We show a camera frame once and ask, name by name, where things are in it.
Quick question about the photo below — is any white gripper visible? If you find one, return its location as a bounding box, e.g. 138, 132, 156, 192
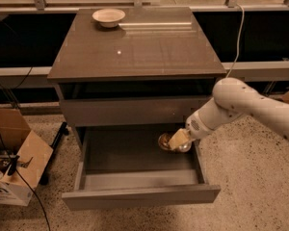
169, 108, 217, 151

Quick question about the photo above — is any orange soda can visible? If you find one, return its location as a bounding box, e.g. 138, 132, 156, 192
158, 133, 192, 153

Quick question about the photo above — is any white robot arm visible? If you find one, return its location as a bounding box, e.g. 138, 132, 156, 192
168, 77, 289, 152

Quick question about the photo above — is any closed grey top drawer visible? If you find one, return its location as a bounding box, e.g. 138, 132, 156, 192
60, 96, 209, 127

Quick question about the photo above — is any open grey middle drawer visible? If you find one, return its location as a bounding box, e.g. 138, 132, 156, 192
63, 124, 221, 210

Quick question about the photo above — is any grey drawer cabinet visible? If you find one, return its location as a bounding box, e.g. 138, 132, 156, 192
46, 6, 227, 152

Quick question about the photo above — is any black metal stand leg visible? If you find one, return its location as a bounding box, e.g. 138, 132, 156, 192
39, 122, 69, 185

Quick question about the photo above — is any metal window railing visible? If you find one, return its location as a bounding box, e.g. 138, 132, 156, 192
0, 0, 289, 89

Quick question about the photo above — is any white ceramic bowl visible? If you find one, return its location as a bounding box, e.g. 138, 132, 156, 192
92, 9, 125, 28

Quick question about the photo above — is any open cardboard box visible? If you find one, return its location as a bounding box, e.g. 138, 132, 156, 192
0, 109, 52, 206

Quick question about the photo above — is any white hanging cable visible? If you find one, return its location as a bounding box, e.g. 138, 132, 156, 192
224, 3, 245, 79

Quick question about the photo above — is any black cable on floor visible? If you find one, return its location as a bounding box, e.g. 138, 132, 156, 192
0, 117, 52, 231

